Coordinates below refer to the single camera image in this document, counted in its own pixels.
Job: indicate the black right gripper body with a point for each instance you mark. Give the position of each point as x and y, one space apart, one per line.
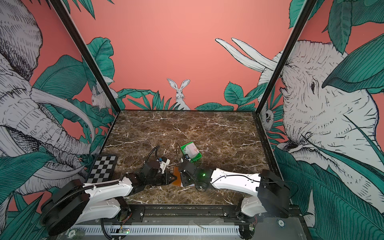
186 181

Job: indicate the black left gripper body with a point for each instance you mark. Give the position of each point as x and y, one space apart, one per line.
160 179

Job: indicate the brown leather card holder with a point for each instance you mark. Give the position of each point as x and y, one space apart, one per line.
178 181

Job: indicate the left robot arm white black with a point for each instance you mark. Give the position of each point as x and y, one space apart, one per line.
78 202

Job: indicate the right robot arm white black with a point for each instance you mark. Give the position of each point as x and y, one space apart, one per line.
267 192

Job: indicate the stack of credit cards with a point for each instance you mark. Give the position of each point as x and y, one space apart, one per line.
191 150

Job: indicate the green plastic tray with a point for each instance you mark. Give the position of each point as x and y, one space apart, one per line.
197 158

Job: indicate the black white checkerboard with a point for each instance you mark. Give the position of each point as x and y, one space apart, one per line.
103 169

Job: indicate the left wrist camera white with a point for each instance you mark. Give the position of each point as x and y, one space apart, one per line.
164 162

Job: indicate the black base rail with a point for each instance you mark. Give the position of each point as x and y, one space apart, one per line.
135 213

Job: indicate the white slotted cable duct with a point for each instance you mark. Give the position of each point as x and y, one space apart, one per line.
152 230

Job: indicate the left black frame post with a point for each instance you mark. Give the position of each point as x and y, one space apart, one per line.
64 15

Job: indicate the black frame post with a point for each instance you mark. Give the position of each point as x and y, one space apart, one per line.
64 15
299 25

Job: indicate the right black frame post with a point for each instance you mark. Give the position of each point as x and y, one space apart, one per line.
299 25

